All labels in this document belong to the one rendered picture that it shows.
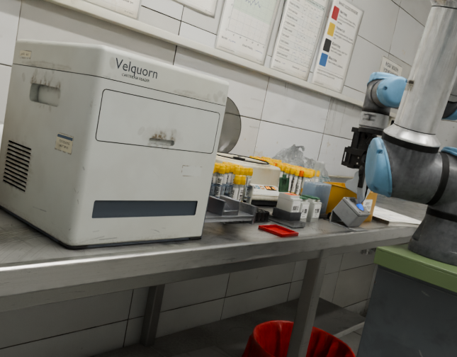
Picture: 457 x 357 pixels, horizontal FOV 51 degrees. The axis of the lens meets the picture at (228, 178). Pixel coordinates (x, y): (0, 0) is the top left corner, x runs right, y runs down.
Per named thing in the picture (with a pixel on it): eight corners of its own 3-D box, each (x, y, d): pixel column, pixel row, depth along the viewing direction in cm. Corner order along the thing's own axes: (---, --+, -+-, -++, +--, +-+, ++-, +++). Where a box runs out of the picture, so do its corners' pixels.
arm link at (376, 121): (393, 117, 134) (381, 113, 128) (390, 133, 135) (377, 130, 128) (368, 114, 139) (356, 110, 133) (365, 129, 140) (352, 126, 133)
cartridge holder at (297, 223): (292, 228, 119) (295, 214, 119) (265, 218, 125) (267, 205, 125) (305, 227, 123) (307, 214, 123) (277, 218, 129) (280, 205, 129)
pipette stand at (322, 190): (313, 219, 139) (320, 185, 138) (292, 212, 143) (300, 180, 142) (329, 217, 147) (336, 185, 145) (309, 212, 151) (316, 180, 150)
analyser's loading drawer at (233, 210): (185, 228, 89) (190, 201, 88) (163, 218, 93) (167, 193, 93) (254, 224, 105) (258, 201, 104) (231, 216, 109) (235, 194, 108)
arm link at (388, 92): (431, 81, 117) (415, 84, 128) (386, 71, 117) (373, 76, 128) (423, 112, 118) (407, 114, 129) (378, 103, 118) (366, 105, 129)
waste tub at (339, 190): (354, 224, 145) (361, 191, 144) (316, 212, 153) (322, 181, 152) (372, 222, 155) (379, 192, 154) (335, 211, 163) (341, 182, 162)
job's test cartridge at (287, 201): (288, 220, 121) (293, 196, 120) (273, 215, 124) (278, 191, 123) (297, 220, 124) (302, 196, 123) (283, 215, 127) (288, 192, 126)
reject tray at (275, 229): (281, 237, 106) (282, 234, 106) (258, 228, 111) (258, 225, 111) (298, 236, 112) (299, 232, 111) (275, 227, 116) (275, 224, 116)
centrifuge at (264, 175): (237, 205, 137) (245, 163, 135) (179, 182, 159) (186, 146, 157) (293, 207, 152) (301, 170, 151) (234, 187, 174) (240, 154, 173)
